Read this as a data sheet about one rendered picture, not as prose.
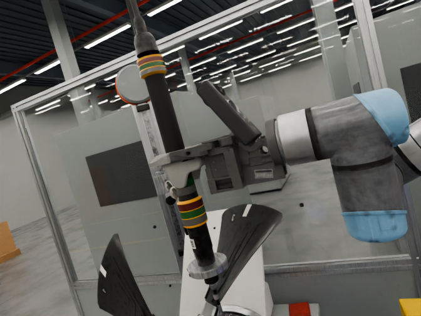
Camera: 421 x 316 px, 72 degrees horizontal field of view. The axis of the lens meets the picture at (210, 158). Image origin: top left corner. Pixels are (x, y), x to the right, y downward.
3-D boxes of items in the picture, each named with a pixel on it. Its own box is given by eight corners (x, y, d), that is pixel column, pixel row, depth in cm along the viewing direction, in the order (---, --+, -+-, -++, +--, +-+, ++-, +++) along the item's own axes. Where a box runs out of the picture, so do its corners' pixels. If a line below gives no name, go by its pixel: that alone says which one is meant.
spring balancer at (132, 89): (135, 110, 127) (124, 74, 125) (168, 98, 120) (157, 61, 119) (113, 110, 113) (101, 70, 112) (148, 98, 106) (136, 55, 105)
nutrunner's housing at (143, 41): (199, 281, 51) (126, 24, 48) (219, 273, 52) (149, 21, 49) (203, 291, 48) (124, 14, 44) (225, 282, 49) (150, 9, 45)
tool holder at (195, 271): (184, 263, 54) (170, 214, 54) (218, 251, 56) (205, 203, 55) (192, 285, 46) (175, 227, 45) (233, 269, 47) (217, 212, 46)
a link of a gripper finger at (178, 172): (150, 197, 45) (205, 184, 43) (140, 160, 45) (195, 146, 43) (157, 192, 48) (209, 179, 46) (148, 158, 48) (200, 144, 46)
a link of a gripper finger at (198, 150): (168, 164, 43) (225, 150, 41) (165, 154, 42) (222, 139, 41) (177, 160, 47) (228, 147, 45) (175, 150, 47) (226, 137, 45)
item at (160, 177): (158, 193, 115) (152, 173, 114) (175, 188, 116) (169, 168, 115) (160, 197, 105) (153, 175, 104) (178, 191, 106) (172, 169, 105)
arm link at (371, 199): (412, 213, 43) (397, 142, 42) (411, 249, 34) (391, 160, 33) (355, 215, 48) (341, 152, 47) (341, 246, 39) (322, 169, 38)
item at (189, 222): (181, 222, 51) (179, 215, 51) (204, 214, 52) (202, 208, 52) (185, 229, 46) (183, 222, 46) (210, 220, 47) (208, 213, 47)
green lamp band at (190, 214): (179, 215, 51) (177, 209, 51) (202, 207, 52) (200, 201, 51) (183, 221, 46) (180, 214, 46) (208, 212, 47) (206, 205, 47)
